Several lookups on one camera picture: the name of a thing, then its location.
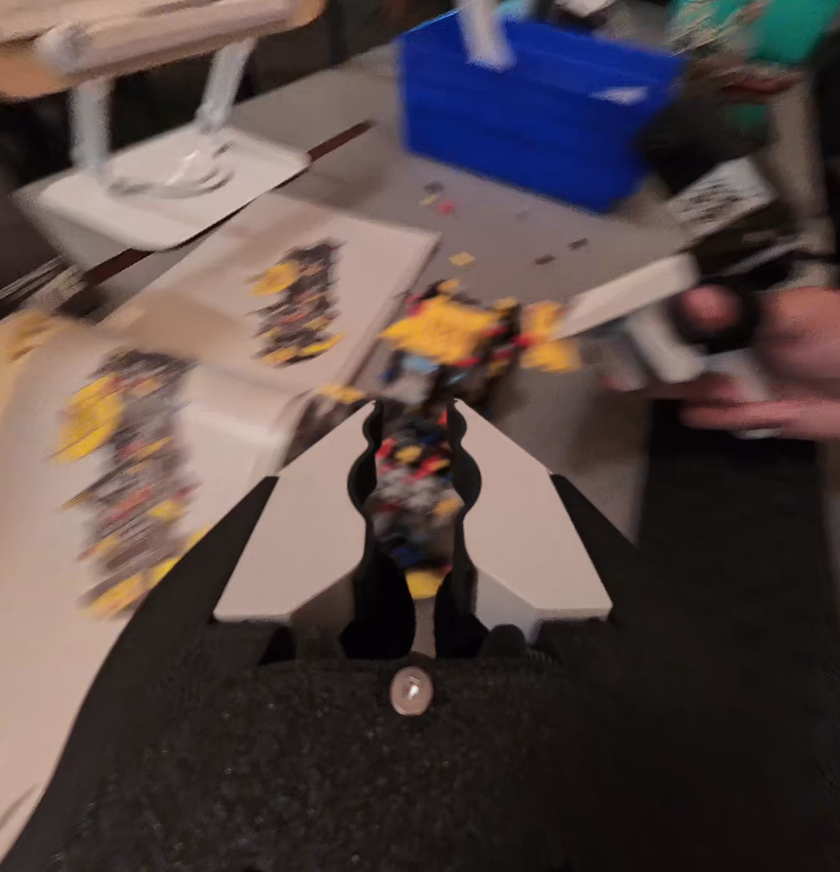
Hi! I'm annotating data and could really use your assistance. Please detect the scattered tiny lego bits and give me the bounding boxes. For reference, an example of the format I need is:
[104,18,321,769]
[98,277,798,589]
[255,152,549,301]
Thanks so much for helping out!
[419,178,593,268]

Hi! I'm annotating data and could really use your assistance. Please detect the black table mat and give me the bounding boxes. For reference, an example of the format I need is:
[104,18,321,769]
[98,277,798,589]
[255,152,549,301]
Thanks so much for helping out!
[634,402,840,872]

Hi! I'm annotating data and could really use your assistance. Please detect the person's right hand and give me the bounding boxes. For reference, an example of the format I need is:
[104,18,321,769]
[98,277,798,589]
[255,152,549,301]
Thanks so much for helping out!
[604,282,840,442]

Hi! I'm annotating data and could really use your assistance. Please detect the teal felt bag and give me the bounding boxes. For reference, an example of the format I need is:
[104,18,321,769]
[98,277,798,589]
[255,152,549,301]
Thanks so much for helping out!
[667,0,840,132]

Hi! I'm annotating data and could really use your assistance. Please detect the wooden book stand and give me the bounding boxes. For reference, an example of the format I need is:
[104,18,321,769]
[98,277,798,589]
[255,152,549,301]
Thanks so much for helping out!
[0,0,327,254]

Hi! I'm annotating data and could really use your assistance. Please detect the partly built lego car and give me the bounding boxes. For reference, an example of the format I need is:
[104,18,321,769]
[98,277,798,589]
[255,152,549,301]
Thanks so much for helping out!
[316,278,586,595]

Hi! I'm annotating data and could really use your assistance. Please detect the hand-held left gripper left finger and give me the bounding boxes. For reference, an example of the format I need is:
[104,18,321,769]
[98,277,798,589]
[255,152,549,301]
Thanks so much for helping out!
[214,402,384,631]

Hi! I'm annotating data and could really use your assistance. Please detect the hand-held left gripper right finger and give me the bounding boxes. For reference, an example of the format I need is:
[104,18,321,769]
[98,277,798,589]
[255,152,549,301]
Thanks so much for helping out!
[447,401,613,632]

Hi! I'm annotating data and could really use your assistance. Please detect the open instruction booklet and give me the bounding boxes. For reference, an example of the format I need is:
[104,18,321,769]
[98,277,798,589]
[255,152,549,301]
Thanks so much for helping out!
[0,194,443,825]

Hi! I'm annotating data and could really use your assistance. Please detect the blue plastic bin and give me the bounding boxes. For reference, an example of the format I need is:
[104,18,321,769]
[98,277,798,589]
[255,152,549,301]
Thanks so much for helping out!
[398,10,687,213]

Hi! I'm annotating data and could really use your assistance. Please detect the white paper card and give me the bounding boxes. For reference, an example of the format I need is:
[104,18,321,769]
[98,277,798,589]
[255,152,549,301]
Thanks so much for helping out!
[460,0,518,70]

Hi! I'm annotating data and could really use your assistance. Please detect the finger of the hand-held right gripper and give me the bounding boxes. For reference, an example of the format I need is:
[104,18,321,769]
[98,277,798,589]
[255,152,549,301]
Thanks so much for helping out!
[549,253,702,339]

